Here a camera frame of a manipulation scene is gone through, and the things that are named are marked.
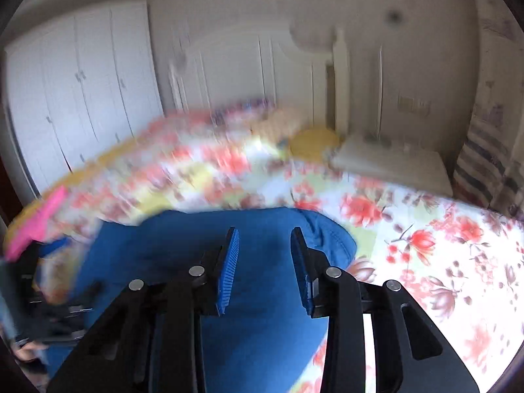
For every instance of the floral bed quilt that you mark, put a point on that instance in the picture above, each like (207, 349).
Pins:
(154, 203)

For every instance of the patterned striped curtain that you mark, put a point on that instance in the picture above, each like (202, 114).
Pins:
(489, 168)

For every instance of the person's left hand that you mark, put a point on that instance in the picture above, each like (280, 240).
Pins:
(28, 351)

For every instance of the yellow pillow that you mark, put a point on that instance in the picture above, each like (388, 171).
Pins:
(314, 144)

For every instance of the pink cloth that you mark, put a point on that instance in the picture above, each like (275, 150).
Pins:
(33, 227)

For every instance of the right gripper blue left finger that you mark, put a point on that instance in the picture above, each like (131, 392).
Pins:
(225, 268)

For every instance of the white nightstand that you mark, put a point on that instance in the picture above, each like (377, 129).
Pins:
(400, 164)

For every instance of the silver lamp pole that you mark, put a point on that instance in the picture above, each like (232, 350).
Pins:
(380, 92)

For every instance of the white wardrobe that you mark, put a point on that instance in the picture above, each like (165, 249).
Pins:
(79, 85)

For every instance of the wall power outlet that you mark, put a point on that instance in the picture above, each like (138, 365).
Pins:
(413, 106)

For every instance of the peach checkered pillow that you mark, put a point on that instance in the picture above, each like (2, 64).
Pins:
(280, 124)

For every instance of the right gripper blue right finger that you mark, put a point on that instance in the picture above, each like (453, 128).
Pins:
(305, 270)

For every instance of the blue down jacket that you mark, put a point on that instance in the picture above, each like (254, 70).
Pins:
(202, 302)

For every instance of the white wooden headboard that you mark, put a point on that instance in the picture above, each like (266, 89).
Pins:
(261, 60)

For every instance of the blue red patterned pillow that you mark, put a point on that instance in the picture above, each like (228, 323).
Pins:
(242, 112)

